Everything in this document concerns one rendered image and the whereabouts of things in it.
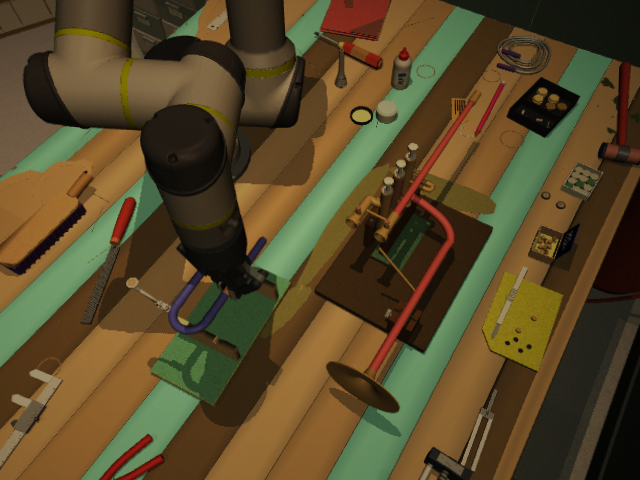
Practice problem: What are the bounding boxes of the red handled metal file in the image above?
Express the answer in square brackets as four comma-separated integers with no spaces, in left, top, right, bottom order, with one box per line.
[80,196,138,326]

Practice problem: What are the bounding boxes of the grey cord with purple ends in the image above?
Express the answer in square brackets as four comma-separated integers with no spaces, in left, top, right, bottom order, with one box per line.
[496,35,553,77]

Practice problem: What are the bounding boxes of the white ruler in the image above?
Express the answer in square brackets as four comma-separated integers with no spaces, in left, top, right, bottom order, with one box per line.
[204,8,232,32]

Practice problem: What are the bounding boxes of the dark brown stand board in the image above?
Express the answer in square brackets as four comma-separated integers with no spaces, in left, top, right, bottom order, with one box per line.
[314,201,495,355]

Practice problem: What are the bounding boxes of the small box with blue lid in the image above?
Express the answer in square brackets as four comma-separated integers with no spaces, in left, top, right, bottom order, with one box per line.
[527,222,582,261]

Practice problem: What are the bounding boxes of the yellow cloth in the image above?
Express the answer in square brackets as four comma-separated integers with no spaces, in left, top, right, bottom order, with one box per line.
[481,271,565,373]

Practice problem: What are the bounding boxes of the thin yellow rod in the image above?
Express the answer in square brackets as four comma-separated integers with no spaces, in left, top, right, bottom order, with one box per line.
[376,244,417,294]

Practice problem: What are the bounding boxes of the red and brass trumpet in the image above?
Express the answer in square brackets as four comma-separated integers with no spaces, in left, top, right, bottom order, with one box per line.
[325,89,484,414]

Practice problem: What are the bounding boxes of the grey box of white discs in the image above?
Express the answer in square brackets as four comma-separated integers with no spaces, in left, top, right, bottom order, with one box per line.
[559,162,605,203]

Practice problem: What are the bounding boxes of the pink pencil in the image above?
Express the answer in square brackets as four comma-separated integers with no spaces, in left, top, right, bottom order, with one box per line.
[473,80,508,138]

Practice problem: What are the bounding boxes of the wooden brush with purple bristles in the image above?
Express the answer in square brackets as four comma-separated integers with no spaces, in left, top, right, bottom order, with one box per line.
[0,169,96,277]

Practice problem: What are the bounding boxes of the red notebook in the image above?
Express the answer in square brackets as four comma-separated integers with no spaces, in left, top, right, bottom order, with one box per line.
[319,0,393,42]

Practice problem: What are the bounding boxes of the dark red drum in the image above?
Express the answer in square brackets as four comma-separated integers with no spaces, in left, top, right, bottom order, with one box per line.
[591,259,640,304]

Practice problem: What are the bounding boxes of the grey metal dividers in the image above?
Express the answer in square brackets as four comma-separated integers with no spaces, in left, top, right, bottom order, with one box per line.
[423,388,500,480]

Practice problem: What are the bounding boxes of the grey metal mouthpiece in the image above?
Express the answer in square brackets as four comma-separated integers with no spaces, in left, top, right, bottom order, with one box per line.
[334,48,349,91]

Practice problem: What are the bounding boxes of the white glue bottle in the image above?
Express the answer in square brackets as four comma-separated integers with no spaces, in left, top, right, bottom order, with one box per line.
[390,47,413,92]

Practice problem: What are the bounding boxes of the small white handled mirror tool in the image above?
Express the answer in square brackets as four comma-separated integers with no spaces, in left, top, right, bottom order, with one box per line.
[125,277,172,314]

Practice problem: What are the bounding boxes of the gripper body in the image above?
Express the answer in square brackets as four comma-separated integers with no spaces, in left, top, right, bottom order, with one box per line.
[207,258,272,302]

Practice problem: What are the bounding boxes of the white craft knife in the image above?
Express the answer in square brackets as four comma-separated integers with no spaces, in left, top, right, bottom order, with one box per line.
[490,265,530,341]

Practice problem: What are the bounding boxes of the green felt tray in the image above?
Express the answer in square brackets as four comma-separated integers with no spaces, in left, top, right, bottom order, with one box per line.
[150,268,293,408]

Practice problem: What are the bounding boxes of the grey sliding calliper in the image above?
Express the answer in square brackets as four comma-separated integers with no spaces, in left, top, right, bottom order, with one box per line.
[0,368,64,469]

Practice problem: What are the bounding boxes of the red stick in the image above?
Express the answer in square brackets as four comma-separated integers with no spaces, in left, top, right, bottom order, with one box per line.
[99,433,154,480]
[127,453,165,480]

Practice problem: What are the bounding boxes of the red and yellow handled screwdriver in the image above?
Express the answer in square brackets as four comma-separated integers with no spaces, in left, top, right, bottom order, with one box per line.
[313,31,385,70]

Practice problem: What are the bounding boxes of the purple tuning slide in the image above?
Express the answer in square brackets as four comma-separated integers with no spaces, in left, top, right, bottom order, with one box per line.
[167,236,268,336]

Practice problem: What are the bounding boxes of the red handled mallet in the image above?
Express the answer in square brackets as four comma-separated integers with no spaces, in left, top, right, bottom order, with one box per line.
[597,60,640,167]

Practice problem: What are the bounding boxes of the grey filing cabinet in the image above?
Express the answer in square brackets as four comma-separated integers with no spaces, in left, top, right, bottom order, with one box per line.
[130,0,229,57]

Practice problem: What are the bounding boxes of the black box of corks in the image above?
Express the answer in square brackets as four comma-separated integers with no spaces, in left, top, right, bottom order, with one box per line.
[506,76,582,139]

